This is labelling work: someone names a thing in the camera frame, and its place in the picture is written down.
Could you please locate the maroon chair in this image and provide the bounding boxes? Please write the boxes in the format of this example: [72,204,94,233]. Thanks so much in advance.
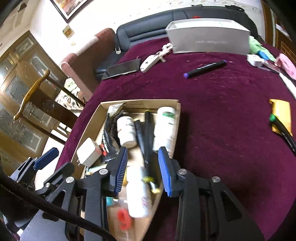
[61,28,115,99]

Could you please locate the white bottle red label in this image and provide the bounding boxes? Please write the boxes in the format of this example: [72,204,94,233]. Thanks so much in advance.
[126,166,152,218]

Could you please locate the green cloth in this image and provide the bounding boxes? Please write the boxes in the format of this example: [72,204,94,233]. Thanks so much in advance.
[248,36,275,62]

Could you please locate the black marker green caps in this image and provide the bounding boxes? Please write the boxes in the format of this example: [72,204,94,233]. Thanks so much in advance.
[269,113,296,156]

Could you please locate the blue cartoon tissue pack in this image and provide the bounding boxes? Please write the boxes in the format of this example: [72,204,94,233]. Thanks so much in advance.
[85,164,117,206]

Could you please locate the white power adapter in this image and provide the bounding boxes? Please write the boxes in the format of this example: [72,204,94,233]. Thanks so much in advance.
[77,138,102,167]

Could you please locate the red number nine candle pack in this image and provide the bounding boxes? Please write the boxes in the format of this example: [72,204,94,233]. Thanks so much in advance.
[107,199,135,240]

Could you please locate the grey shoe box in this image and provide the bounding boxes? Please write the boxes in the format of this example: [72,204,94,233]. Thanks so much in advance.
[166,18,250,55]

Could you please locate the black snack bag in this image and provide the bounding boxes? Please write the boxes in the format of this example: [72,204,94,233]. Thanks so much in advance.
[100,102,125,164]

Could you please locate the wooden cabinet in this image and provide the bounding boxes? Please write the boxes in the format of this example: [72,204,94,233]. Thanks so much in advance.
[1,31,67,175]

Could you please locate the black sofa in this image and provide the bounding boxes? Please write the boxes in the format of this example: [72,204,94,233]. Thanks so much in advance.
[94,4,263,81]

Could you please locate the gold foil packet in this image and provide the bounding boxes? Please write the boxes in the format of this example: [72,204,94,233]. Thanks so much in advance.
[269,99,293,136]

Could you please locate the black marker yellow caps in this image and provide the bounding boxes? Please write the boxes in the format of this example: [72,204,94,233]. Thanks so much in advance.
[144,110,160,194]

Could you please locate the cardboard tray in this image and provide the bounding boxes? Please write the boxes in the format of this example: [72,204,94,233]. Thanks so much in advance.
[74,99,181,240]

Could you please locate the small white charger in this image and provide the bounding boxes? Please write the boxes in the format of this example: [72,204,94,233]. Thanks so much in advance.
[247,54,265,67]

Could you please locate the black smartphone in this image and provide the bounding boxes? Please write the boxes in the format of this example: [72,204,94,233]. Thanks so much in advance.
[102,58,141,80]

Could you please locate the white small bottle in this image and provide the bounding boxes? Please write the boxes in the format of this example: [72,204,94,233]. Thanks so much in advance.
[117,116,137,149]

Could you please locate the wooden chair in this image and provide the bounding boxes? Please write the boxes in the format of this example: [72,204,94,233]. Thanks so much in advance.
[13,70,85,145]

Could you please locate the white bottle green label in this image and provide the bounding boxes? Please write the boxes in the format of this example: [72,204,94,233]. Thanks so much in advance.
[152,106,176,154]

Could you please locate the black marker purple cap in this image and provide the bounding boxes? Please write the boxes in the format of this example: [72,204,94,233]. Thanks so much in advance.
[183,60,227,79]

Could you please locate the pink cloth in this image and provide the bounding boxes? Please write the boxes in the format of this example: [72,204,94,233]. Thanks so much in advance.
[275,53,296,80]

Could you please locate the framed picture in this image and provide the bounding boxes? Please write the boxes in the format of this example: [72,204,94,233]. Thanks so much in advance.
[50,0,93,23]

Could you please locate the thin black pen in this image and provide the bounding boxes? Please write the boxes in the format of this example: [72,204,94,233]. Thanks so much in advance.
[134,118,149,177]

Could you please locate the white tube bottle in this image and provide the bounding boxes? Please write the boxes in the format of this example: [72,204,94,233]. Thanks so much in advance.
[279,73,296,99]

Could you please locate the black cable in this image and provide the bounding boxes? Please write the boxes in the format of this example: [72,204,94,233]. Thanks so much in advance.
[0,173,117,241]

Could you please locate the white car key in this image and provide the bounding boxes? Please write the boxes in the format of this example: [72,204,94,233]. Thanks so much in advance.
[140,43,173,73]

